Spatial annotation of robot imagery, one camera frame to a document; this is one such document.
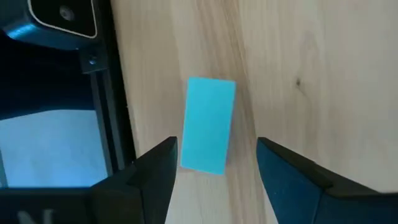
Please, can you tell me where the turquoise wooden block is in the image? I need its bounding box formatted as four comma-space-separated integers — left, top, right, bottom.
179, 77, 237, 176

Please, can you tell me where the small black table-level camera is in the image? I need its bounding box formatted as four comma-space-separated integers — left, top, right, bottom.
0, 0, 101, 51

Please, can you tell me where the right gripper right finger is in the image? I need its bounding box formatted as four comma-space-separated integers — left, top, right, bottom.
256, 137, 383, 224

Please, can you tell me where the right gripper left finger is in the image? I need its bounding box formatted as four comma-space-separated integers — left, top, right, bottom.
90, 136, 179, 224

